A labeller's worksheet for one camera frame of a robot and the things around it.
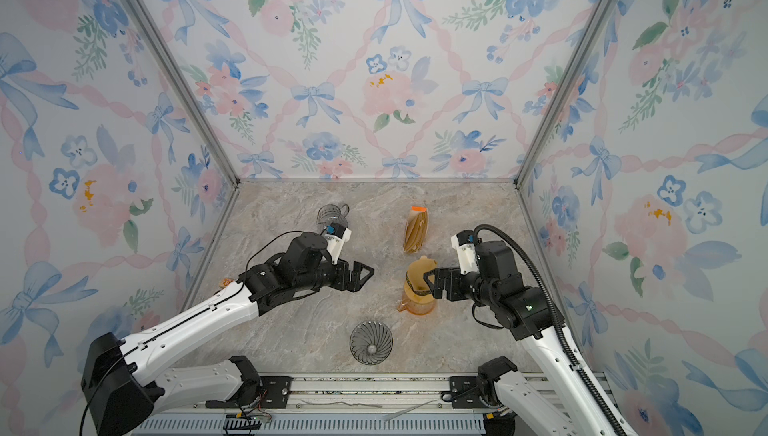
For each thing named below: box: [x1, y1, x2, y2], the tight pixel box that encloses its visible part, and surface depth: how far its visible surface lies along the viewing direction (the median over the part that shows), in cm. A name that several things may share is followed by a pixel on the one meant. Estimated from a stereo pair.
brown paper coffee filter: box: [406, 255, 438, 296], surface depth 81 cm
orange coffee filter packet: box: [403, 206, 428, 253], surface depth 100 cm
